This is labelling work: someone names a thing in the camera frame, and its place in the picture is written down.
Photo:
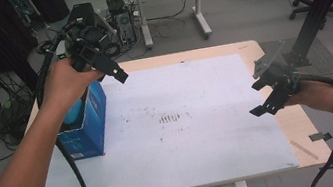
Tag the grey floor mat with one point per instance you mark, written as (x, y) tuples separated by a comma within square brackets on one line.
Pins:
[(328, 61)]

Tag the person's left hand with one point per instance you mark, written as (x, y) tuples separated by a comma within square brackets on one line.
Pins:
[(65, 85)]

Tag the black tape strip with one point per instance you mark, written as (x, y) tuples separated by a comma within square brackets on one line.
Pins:
[(321, 136)]

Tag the blue cardboard box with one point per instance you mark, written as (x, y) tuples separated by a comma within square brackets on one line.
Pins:
[(92, 128)]

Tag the open computer tower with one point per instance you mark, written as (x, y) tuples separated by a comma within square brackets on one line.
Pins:
[(122, 21)]

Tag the person's right hand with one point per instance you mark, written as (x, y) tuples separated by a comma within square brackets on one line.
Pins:
[(318, 93)]

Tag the black computer tower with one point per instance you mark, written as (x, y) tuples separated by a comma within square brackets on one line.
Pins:
[(84, 10)]

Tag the black office chair base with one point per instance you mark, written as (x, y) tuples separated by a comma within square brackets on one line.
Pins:
[(309, 6)]

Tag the pale thin strip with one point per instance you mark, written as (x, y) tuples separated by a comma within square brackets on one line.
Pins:
[(303, 150)]

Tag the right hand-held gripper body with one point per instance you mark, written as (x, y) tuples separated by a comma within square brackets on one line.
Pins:
[(281, 77)]

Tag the small grey power supply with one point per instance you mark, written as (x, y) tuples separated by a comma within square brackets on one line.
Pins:
[(61, 51)]

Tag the white table mat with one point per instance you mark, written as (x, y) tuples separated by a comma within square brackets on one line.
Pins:
[(180, 152)]

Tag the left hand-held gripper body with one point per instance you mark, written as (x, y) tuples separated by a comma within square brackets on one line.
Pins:
[(88, 40)]

